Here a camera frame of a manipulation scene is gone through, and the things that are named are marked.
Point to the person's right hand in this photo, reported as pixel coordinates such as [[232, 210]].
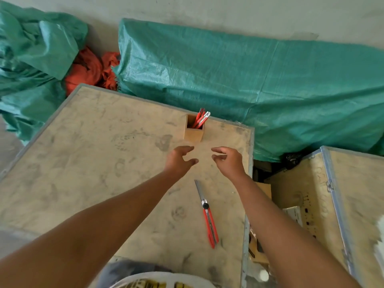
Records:
[[231, 164]]

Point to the person's left hand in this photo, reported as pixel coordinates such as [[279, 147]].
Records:
[[177, 161]]

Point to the person's right thumb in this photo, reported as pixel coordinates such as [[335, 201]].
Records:
[[219, 157]]

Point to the person's left thumb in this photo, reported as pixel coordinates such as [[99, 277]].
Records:
[[192, 162]]

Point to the person's left forearm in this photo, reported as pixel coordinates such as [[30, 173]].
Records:
[[90, 233]]

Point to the person's right forearm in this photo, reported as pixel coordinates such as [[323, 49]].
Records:
[[285, 233]]

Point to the small wooden holder box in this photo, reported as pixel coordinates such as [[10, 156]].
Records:
[[193, 133]]

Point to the bunch of red utility knives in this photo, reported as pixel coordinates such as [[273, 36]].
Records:
[[201, 117]]

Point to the red utility knife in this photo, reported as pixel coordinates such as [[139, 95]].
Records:
[[207, 212]]

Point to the black object under tarp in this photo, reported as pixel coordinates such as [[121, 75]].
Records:
[[291, 160]]

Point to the wooden crate table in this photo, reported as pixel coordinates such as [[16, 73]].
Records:
[[120, 176]]

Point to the large green tarp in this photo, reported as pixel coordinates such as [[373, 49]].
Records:
[[255, 86]]

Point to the white paper box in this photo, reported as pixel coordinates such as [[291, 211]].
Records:
[[294, 215]]

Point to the person's white printed shirt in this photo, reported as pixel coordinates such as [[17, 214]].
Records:
[[156, 277]]

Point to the wooden crate with metal edges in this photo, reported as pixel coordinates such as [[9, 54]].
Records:
[[339, 206]]

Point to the orange cloth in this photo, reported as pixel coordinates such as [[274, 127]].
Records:
[[90, 70]]

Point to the crumpled green tarp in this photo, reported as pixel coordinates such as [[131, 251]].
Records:
[[33, 65]]

